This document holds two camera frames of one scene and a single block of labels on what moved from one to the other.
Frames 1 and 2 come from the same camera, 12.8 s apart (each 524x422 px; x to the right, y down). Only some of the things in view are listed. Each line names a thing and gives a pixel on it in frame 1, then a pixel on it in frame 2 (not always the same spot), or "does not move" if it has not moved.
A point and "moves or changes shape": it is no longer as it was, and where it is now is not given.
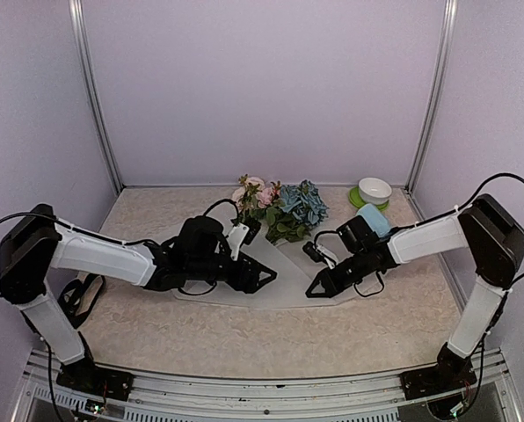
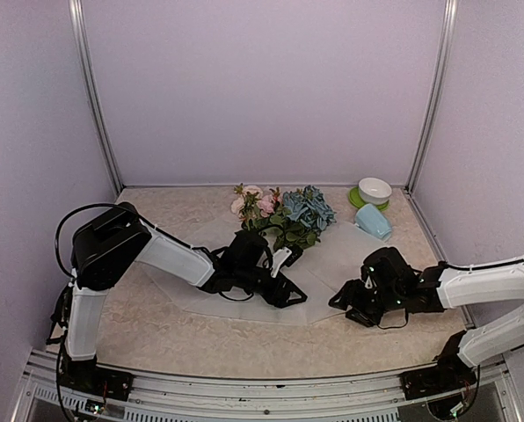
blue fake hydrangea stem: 300,207 moves or changes shape
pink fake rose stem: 245,193 moves or changes shape
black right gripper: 331,285 to 351,291
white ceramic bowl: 374,191 does not move
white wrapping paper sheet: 297,271 moves or changes shape
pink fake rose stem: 268,197 moves or changes shape
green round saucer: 355,197 does not move
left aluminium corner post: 77,24 does not move
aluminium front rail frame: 361,398 does not move
